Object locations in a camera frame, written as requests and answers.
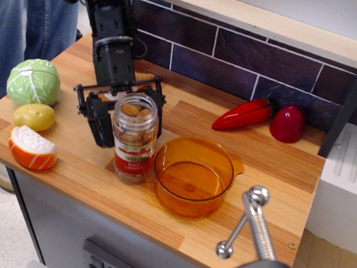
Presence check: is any yellow toy potato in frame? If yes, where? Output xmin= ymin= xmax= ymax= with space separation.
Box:
xmin=13 ymin=103 xmax=56 ymax=132

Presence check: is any green toy cabbage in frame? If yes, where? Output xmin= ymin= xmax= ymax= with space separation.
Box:
xmin=6 ymin=59 xmax=61 ymax=106

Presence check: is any white ribbed sink drainer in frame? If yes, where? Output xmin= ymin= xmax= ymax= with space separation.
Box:
xmin=306 ymin=123 xmax=357 ymax=254

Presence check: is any person in blue jeans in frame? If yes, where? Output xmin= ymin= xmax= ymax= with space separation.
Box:
xmin=0 ymin=0 xmax=79 ymax=99

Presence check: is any grey control panel with buttons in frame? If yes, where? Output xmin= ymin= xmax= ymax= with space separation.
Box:
xmin=82 ymin=239 xmax=134 ymax=268

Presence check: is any dark red toy half pepper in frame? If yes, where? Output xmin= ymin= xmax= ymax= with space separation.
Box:
xmin=270 ymin=105 xmax=307 ymax=144

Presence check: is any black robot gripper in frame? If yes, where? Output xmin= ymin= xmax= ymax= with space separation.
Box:
xmin=75 ymin=36 xmax=166 ymax=147

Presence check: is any red toy chili pepper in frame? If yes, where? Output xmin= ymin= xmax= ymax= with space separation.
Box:
xmin=212 ymin=98 xmax=275 ymax=130

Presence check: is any clear almond jar red label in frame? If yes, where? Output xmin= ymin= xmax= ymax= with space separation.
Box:
xmin=112 ymin=93 xmax=160 ymax=185

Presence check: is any white toy ice cream cone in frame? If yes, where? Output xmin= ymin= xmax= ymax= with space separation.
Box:
xmin=100 ymin=72 xmax=156 ymax=101

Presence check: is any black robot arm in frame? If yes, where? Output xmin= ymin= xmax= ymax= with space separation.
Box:
xmin=64 ymin=0 xmax=166 ymax=147

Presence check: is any orange salmon sushi toy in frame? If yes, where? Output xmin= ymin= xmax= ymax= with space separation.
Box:
xmin=8 ymin=125 xmax=57 ymax=171

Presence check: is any dark grey vertical post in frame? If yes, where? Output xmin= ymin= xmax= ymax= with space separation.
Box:
xmin=318 ymin=79 xmax=357 ymax=158

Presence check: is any orange transparent plastic pot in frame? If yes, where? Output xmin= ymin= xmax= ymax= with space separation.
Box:
xmin=144 ymin=136 xmax=244 ymax=218

